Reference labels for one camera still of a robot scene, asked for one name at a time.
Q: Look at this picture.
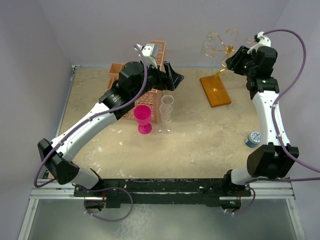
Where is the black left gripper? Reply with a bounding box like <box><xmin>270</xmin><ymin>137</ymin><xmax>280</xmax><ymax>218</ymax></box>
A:
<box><xmin>131</xmin><ymin>60</ymin><xmax>183</xmax><ymax>100</ymax></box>

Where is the clear wine glass back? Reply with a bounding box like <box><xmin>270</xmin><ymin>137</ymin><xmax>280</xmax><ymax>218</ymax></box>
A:
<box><xmin>159</xmin><ymin>103</ymin><xmax>172</xmax><ymax>136</ymax></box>

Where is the blue white small jar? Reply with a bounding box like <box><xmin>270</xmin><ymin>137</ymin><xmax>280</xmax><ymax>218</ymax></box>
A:
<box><xmin>244</xmin><ymin>131</ymin><xmax>261</xmax><ymax>148</ymax></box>

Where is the gold wire wine glass rack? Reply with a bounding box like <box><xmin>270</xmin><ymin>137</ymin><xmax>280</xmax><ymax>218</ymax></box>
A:
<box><xmin>201</xmin><ymin>28</ymin><xmax>239</xmax><ymax>77</ymax></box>

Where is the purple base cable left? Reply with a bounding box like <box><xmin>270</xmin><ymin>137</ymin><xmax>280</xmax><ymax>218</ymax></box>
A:
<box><xmin>83</xmin><ymin>187</ymin><xmax>134</xmax><ymax>222</ymax></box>

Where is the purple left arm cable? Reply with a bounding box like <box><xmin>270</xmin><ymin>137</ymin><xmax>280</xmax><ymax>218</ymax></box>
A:
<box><xmin>33</xmin><ymin>44</ymin><xmax>148</xmax><ymax>188</ymax></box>

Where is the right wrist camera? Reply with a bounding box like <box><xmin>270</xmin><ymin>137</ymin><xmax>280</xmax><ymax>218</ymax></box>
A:
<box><xmin>247</xmin><ymin>31</ymin><xmax>271</xmax><ymax>54</ymax></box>

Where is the wooden rack base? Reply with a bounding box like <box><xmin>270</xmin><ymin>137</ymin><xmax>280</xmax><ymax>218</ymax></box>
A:
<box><xmin>199</xmin><ymin>75</ymin><xmax>232</xmax><ymax>108</ymax></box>

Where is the clear ribbed flute glass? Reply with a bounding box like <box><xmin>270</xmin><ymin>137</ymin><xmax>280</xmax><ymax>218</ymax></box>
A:
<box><xmin>226</xmin><ymin>100</ymin><xmax>243</xmax><ymax>113</ymax></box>

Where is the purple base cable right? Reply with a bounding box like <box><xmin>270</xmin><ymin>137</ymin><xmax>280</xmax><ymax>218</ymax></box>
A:
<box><xmin>224</xmin><ymin>187</ymin><xmax>256</xmax><ymax>216</ymax></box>

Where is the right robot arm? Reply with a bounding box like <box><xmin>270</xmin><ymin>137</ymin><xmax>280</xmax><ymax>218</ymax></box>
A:
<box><xmin>222</xmin><ymin>46</ymin><xmax>299</xmax><ymax>196</ymax></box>

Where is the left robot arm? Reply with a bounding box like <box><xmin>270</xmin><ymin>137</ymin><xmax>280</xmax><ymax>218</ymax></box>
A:
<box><xmin>37</xmin><ymin>61</ymin><xmax>184</xmax><ymax>196</ymax></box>

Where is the clear round wine glass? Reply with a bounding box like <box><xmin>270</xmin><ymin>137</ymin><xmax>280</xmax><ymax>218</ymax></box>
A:
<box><xmin>161</xmin><ymin>94</ymin><xmax>175</xmax><ymax>113</ymax></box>

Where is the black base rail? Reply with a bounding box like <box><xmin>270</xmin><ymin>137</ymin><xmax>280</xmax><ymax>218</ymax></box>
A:
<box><xmin>74</xmin><ymin>176</ymin><xmax>252</xmax><ymax>209</ymax></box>

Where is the peach plastic file organizer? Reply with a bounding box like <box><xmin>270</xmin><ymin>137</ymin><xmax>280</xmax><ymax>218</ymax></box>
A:
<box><xmin>107</xmin><ymin>40</ymin><xmax>166</xmax><ymax>123</ymax></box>

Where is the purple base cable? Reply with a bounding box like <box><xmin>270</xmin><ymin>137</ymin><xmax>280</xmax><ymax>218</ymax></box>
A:
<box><xmin>83</xmin><ymin>187</ymin><xmax>134</xmax><ymax>222</ymax></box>
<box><xmin>224</xmin><ymin>187</ymin><xmax>256</xmax><ymax>216</ymax></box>

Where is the pink wine glass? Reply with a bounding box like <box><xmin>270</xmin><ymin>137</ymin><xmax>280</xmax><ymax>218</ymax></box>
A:
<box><xmin>133</xmin><ymin>105</ymin><xmax>152</xmax><ymax>135</ymax></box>

